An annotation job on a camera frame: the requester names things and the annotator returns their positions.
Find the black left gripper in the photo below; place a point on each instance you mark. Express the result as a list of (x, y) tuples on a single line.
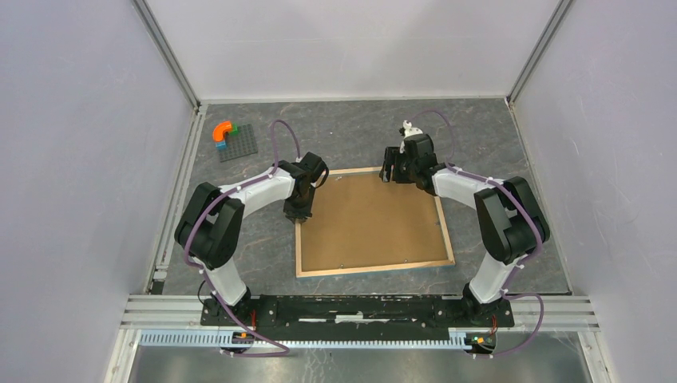
[(303, 214)]

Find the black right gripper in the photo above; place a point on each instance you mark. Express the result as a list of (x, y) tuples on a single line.
[(390, 155)]

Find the light wooden picture frame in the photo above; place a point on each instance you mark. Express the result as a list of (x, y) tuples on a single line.
[(370, 268)]

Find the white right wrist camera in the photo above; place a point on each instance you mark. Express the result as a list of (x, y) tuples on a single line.
[(407, 130)]

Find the grey building block baseplate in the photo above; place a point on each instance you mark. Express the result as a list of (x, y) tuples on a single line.
[(242, 144)]

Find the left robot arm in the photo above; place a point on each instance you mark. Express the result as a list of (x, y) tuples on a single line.
[(209, 228)]

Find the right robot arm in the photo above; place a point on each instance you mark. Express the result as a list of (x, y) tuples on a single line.
[(512, 224)]

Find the aluminium rail with cable comb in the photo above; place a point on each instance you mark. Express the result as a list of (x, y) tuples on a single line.
[(179, 321)]

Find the orange curved toy block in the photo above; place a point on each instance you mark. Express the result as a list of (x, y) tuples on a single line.
[(222, 130)]

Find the brown cardboard backing board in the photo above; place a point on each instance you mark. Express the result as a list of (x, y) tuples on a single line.
[(370, 222)]

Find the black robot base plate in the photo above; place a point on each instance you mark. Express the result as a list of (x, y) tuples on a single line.
[(356, 317)]

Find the green toy block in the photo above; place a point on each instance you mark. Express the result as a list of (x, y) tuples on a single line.
[(234, 130)]

